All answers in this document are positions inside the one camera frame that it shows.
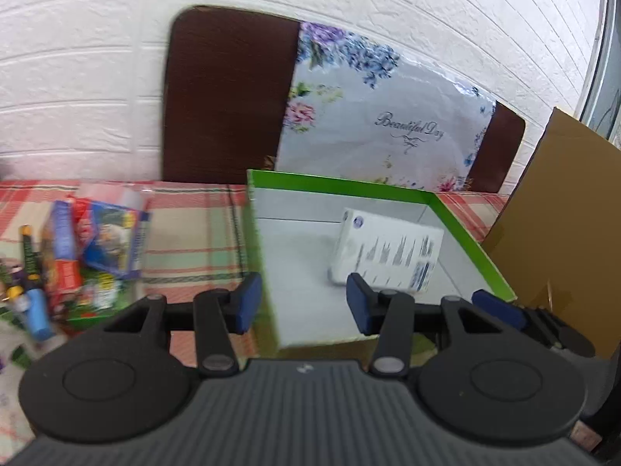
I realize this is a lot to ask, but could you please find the purple keychain pouch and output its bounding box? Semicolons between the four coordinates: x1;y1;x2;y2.
4;264;28;299

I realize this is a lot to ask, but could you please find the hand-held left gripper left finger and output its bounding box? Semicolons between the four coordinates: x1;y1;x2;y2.
104;272;264;377

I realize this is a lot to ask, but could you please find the glass door frame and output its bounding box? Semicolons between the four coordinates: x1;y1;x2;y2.
579;0;621;151

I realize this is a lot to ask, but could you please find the dark brown board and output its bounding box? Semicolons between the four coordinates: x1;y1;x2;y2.
161;6;527;194

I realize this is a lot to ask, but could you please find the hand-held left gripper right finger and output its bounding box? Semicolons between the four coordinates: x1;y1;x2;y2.
346;273;508;377

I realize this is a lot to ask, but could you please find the blue picture card pack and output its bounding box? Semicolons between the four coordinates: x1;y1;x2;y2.
80;198;151;280

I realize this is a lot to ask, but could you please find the green cardboard box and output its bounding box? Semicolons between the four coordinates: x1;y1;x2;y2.
243;169;517;350

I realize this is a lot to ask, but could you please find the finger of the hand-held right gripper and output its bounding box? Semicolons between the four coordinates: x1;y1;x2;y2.
472;289;596;358

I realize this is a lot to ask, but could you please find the blue lighter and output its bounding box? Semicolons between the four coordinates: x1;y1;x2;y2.
24;289;54;341

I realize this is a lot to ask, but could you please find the white printed carton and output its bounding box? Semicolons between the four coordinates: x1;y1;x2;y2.
330;207;444;294

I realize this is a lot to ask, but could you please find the floral plastic bag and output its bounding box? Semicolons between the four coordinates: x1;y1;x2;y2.
276;22;496;192

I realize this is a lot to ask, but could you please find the black tube with yellow cap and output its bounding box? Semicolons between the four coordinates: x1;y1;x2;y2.
19;224;42;287

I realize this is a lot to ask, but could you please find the red and blue carton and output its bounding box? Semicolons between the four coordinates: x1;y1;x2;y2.
41;200;85;304

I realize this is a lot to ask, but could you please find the green packet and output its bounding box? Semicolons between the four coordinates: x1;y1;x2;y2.
68;272;122;322

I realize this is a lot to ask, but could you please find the large brown cardboard box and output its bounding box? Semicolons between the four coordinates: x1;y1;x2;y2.
482;107;621;357

